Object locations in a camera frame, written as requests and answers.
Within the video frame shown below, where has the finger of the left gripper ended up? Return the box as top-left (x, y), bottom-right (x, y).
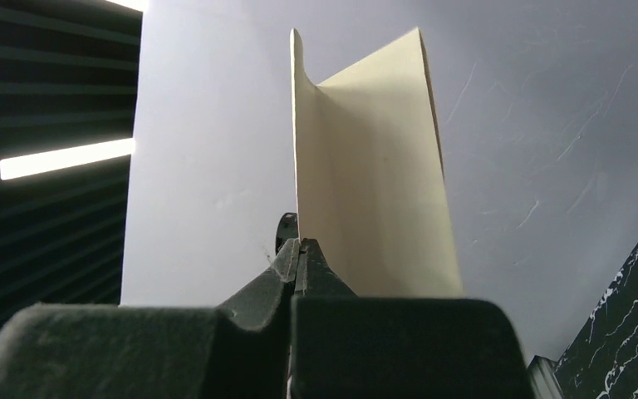
top-left (275, 212), bottom-right (298, 254)

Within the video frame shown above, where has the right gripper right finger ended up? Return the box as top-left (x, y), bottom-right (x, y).
top-left (291, 239), bottom-right (534, 398)

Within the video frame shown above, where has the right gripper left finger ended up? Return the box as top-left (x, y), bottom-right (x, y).
top-left (0, 239), bottom-right (300, 398)

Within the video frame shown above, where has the white letter paper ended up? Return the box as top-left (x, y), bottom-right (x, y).
top-left (290, 29), bottom-right (464, 298)

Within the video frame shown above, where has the aluminium frame rail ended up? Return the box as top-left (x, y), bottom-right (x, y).
top-left (528, 356), bottom-right (563, 399)

